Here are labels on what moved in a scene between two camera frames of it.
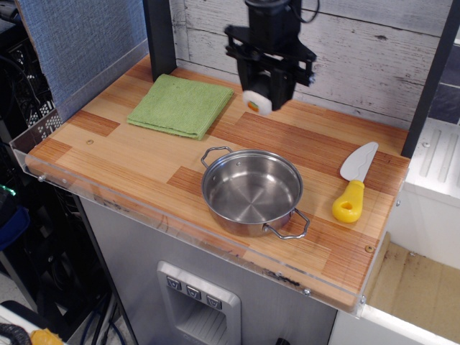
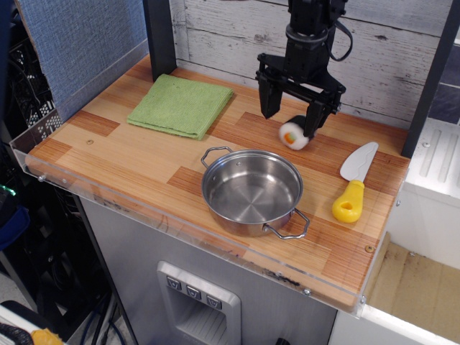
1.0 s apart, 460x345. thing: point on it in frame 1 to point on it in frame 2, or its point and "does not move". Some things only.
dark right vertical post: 433,82 does not move
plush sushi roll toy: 259,102 to 292,133
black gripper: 272,42 to 302,71
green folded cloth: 180,106 does not move
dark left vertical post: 159,37 does not move
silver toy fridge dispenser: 195,312 does not move
